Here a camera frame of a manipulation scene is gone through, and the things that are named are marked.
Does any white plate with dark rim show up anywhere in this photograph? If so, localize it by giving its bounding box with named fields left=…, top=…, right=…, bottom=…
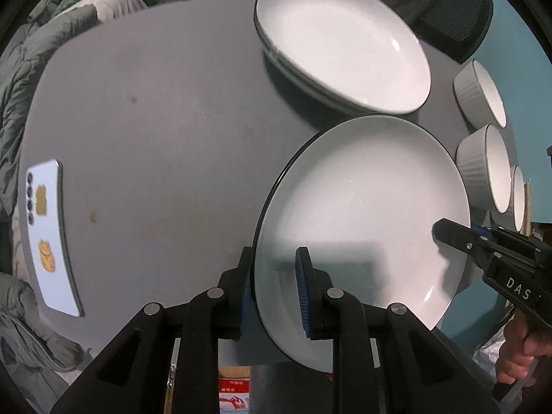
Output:
left=255, top=17, right=402, bottom=116
left=252, top=113, right=472, bottom=374

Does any black mesh office chair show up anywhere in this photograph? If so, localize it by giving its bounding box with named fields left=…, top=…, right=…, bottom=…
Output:
left=185, top=0, right=494, bottom=65

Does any pale pillow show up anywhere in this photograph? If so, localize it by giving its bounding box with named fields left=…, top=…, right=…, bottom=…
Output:
left=56, top=0, right=148, bottom=23

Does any white ribbed bowl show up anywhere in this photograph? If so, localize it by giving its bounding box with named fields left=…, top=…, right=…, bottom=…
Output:
left=509, top=165, right=527, bottom=233
left=453, top=59, right=507, bottom=132
left=456, top=124, right=513, bottom=214

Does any white plastic bag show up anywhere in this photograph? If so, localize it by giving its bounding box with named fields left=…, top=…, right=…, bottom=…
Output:
left=473, top=338, right=506, bottom=381

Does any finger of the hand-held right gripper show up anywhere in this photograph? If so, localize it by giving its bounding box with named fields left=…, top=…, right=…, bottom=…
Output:
left=432, top=218, right=497, bottom=269
left=471, top=224, right=541, bottom=252

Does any grey duvet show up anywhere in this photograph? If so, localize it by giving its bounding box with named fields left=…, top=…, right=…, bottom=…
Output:
left=0, top=4, right=100, bottom=397

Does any white smartphone with stickers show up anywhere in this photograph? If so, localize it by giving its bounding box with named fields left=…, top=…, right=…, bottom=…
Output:
left=23, top=159, right=85, bottom=317

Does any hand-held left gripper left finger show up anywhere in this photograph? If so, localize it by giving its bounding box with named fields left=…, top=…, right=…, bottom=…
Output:
left=51, top=246, right=255, bottom=414

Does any red and white packet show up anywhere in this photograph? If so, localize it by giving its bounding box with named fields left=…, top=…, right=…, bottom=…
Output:
left=218, top=366, right=253, bottom=414

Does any stack of white plates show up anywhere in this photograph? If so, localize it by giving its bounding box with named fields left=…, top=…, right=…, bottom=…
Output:
left=254, top=0, right=432, bottom=116

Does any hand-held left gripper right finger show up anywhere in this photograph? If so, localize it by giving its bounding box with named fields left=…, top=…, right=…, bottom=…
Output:
left=294, top=246, right=501, bottom=414

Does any person's right hand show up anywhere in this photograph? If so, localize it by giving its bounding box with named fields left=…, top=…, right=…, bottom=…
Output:
left=495, top=310, right=552, bottom=391

